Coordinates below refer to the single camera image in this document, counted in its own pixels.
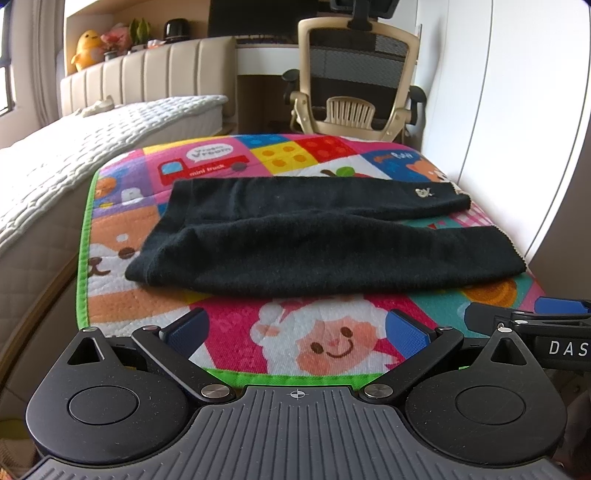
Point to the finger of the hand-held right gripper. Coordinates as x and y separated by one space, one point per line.
565 305
489 314

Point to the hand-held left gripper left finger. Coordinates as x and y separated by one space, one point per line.
184 331

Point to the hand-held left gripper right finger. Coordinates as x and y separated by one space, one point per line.
408 331

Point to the black knit garment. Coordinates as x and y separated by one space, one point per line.
295 235

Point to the colourful cartoon printed mat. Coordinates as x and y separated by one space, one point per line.
318 341

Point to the white wardrobe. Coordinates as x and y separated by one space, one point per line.
517 115

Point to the white quilted bed mattress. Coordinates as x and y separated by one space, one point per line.
78 152

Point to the beige mesh office chair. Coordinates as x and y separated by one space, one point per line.
355 78

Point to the beige padded headboard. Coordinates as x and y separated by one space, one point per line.
152 74

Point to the white desk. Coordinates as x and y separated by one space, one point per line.
268 57

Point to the yellow duck plush toy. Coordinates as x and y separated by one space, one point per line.
87 50

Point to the pink potted flowers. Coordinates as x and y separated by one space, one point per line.
114 41

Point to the black round appliance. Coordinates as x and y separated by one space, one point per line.
177 31

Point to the green potted plant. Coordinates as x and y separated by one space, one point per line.
140 32

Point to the black framed window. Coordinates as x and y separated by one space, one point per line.
4 69

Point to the black computer monitor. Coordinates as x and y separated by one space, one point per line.
258 18

